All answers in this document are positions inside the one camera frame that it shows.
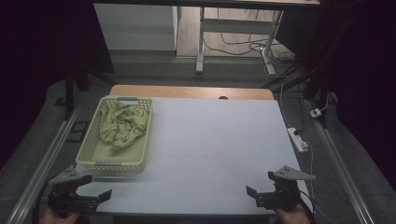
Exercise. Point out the white table cover sheet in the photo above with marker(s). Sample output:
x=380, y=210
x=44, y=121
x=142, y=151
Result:
x=211, y=149

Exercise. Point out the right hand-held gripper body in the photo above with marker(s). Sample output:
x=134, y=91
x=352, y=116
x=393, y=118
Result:
x=281, y=191

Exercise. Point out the pale yellow plastic basket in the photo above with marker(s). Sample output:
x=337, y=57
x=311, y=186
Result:
x=90, y=155

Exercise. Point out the black stand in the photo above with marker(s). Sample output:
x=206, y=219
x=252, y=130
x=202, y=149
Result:
x=320, y=84
x=69, y=93

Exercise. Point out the white cabinet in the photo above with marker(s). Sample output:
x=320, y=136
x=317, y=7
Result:
x=137, y=28

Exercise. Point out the black floor frame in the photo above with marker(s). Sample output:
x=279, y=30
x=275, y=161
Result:
x=77, y=131

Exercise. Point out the white power strip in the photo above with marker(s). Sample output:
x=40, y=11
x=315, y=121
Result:
x=297, y=140

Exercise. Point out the person's left hand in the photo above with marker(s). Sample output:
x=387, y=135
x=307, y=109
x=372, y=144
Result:
x=57, y=218

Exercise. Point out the small white adapter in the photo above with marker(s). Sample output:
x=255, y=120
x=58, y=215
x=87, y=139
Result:
x=315, y=113

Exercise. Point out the metal floor rail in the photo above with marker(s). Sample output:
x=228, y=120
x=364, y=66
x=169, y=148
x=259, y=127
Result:
x=339, y=168
x=43, y=165

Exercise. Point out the person's right hand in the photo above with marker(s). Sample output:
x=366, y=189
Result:
x=292, y=216

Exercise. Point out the crumpled green cloth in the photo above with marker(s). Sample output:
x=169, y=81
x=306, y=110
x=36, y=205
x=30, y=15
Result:
x=124, y=126

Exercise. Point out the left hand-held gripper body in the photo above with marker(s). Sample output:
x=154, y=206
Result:
x=67, y=193

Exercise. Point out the white-legged desk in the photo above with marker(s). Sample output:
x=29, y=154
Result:
x=236, y=26

